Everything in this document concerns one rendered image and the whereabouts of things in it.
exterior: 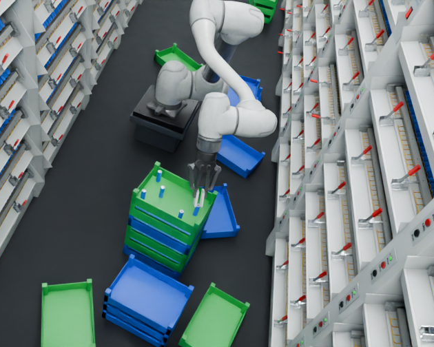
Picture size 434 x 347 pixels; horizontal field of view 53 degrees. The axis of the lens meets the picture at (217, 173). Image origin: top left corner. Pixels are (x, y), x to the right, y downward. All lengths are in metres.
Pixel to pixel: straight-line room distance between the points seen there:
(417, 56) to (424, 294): 0.70
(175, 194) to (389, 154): 0.94
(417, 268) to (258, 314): 1.18
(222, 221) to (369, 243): 1.17
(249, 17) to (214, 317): 1.33
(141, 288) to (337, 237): 0.84
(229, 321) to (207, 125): 0.97
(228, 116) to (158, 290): 0.81
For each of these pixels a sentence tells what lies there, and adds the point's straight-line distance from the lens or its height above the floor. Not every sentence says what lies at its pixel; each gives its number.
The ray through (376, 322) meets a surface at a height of 0.93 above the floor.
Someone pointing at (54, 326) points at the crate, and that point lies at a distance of 2.03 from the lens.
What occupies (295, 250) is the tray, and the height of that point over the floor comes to 0.36.
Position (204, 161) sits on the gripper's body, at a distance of 1.60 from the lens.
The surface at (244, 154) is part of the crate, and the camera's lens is 2.76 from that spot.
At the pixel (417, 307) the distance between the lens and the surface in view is 1.08.
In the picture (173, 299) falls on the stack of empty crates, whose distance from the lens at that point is 1.92.
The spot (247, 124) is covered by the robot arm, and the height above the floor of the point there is 0.89.
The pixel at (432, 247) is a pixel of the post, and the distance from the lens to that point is 1.07.
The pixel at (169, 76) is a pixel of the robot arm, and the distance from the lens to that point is 2.39.
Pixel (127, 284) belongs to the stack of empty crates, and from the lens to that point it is 1.93.
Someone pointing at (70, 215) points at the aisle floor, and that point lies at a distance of 2.29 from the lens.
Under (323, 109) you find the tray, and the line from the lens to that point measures 2.08.
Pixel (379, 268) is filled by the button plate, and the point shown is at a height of 1.02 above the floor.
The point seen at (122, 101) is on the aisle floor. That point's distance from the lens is 2.90.
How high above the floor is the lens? 1.88
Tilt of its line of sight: 47 degrees down
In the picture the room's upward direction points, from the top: 21 degrees clockwise
